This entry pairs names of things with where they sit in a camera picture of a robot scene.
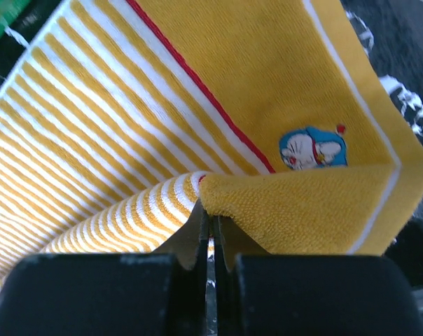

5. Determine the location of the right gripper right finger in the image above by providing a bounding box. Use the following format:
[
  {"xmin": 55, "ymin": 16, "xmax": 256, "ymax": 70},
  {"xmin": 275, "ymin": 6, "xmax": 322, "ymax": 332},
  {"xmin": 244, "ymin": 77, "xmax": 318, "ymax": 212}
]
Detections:
[{"xmin": 212, "ymin": 216, "xmax": 423, "ymax": 335}]

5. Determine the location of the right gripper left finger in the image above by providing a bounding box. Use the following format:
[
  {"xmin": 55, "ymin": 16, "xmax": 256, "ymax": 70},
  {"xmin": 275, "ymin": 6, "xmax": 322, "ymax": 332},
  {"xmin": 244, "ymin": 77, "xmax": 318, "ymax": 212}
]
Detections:
[{"xmin": 0, "ymin": 202, "xmax": 208, "ymax": 335}]

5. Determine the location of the orange striped towel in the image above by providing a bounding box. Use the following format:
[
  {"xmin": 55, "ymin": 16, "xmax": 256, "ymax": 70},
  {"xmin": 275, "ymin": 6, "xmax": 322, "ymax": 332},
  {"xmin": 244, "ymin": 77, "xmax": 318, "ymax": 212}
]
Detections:
[{"xmin": 0, "ymin": 1, "xmax": 423, "ymax": 291}]

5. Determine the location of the green plastic bin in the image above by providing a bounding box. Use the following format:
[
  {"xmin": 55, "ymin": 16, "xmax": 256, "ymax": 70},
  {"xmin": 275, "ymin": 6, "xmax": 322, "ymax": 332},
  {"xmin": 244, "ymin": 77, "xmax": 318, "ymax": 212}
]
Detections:
[{"xmin": 0, "ymin": 0, "xmax": 30, "ymax": 38}]

